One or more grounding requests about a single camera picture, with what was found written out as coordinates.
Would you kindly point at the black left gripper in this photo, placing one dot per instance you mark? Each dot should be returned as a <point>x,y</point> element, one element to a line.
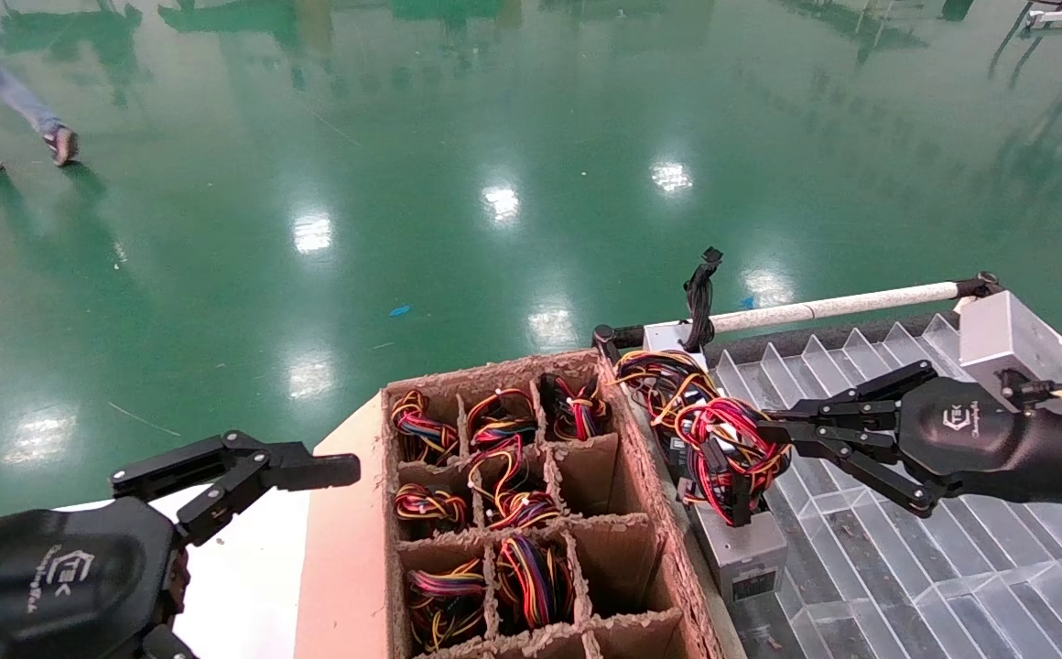
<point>46,586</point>

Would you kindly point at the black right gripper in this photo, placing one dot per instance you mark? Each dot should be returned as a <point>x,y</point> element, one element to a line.
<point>998,439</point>

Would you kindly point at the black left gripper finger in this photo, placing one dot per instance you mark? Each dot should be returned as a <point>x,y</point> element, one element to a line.
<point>302,469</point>

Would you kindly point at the beige flat board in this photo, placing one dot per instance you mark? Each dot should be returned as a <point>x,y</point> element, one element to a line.
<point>348,567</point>

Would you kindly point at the clear acrylic divider tray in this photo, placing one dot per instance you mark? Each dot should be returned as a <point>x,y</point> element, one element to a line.
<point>861,567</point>

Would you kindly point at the long white cart pipe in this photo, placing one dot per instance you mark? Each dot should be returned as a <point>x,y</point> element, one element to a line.
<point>861,300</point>

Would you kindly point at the black pipe corner joint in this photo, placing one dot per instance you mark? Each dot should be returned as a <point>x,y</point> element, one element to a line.
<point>604,340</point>
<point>980,286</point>

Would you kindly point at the brown cardboard divider box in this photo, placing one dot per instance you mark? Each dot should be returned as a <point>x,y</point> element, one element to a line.
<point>641,567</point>

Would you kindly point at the person in blue coat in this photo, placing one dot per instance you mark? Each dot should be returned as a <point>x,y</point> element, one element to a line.
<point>0,87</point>

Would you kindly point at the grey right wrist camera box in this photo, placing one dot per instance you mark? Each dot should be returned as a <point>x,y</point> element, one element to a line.
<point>1007,334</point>

